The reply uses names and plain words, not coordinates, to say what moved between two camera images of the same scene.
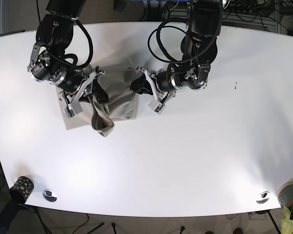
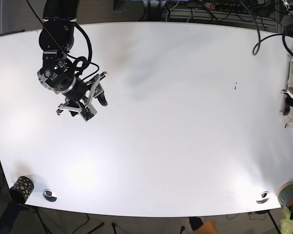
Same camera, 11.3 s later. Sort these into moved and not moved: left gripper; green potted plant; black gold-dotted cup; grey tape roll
Moved: left gripper
Not moved: green potted plant; black gold-dotted cup; grey tape roll
